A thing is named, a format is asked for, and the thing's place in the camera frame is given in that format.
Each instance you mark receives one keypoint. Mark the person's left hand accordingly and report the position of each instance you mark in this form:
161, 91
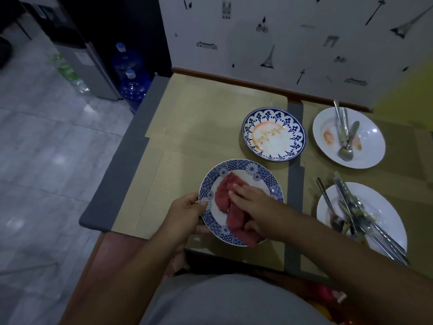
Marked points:
186, 216

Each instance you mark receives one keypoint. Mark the person's right hand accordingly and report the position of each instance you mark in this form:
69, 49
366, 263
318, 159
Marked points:
267, 216

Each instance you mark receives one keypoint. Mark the blue geometric rim plate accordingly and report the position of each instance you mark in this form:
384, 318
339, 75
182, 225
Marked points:
242, 164

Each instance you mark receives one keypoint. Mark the steel fork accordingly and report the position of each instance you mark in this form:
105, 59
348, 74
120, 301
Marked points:
345, 126

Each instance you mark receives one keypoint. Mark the pile of steel cutlery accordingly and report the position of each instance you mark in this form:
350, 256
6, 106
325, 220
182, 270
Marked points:
351, 213

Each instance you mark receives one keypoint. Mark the blue floral rim plate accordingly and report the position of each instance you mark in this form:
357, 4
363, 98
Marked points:
274, 138

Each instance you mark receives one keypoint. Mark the steel spoon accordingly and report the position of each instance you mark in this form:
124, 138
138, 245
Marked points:
345, 153

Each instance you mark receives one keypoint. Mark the silver water dispenser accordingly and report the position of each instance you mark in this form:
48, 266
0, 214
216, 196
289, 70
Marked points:
91, 71

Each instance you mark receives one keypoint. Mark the person's grey shirt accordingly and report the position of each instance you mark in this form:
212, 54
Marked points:
236, 301

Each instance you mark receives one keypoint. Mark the red cleaning cloth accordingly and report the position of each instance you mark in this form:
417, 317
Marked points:
225, 196

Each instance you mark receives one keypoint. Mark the beige woven placemat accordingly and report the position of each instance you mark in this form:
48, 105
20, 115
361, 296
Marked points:
162, 186
419, 216
203, 108
399, 138

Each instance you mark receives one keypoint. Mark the person's right forearm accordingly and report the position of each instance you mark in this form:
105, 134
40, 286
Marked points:
355, 267

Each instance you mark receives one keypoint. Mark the brown wooden baseboard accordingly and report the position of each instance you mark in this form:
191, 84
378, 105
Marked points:
236, 81

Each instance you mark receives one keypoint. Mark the brown wooden seat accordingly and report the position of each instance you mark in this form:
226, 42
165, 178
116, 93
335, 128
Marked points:
101, 253

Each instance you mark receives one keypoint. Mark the white plate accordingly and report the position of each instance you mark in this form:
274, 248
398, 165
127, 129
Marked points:
382, 206
368, 145

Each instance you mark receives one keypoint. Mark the person's left forearm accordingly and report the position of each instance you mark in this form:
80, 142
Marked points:
128, 284

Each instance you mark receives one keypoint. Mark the green label plastic bottle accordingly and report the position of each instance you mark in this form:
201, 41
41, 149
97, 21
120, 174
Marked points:
67, 71

